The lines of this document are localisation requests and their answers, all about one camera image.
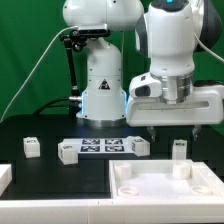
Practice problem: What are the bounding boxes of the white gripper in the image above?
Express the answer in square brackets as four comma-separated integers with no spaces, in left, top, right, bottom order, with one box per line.
[126,73,224,142]

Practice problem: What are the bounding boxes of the white square table top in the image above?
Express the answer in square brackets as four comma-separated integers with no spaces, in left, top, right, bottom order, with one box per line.
[109,160,224,200]

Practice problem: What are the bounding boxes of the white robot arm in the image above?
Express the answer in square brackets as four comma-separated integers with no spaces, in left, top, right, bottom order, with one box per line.
[63,0,224,132]

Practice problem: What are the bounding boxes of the fiducial marker sheet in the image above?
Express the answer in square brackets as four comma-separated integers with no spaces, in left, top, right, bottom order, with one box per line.
[63,138,132,154]

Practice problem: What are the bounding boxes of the white left fence block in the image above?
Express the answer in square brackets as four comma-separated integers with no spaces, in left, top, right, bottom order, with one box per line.
[0,164,12,196]

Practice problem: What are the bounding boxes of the white front fence rail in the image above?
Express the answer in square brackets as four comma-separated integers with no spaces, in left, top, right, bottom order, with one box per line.
[0,200,224,224]

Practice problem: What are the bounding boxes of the black base cables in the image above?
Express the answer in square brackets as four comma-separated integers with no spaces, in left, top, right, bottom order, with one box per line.
[34,96,83,116]

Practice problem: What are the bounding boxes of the grey camera on mount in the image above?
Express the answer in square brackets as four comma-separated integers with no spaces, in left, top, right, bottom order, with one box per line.
[71,24,110,38]

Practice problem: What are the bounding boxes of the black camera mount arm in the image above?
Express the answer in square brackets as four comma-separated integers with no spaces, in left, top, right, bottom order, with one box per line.
[59,33,88,116]

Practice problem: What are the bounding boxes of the white camera cable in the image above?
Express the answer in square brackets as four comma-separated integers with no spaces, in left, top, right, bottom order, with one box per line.
[0,26,80,124]

